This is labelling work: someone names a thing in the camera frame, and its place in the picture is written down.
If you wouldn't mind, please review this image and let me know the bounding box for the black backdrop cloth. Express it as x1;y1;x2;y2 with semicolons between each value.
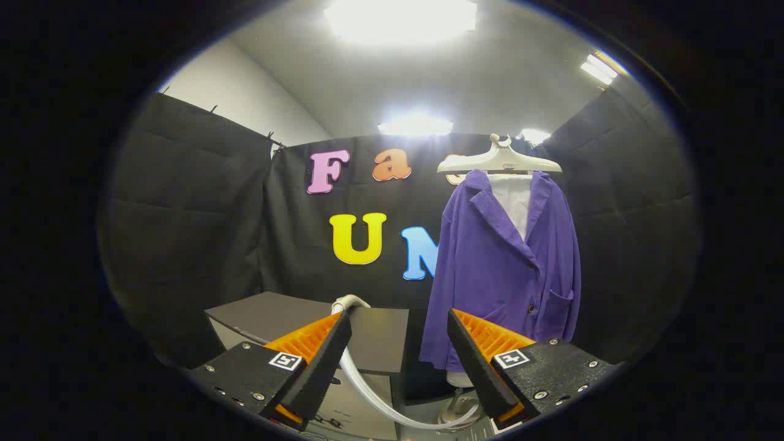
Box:
98;73;702;405

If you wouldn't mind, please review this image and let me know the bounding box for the grey cabinet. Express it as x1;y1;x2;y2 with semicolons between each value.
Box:
204;292;410;440

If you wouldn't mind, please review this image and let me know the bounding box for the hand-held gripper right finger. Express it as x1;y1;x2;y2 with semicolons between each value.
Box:
447;308;615;431

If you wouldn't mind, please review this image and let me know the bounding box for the white plastic hanger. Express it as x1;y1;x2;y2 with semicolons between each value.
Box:
437;134;563;175

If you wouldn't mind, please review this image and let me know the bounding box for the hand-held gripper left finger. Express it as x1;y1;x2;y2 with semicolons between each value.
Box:
189;310;354;431

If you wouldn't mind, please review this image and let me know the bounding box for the purple corduroy jacket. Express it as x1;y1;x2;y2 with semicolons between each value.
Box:
419;170;581;372

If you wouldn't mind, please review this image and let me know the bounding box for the grey garment steamer hose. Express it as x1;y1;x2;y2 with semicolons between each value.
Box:
338;347;481;431

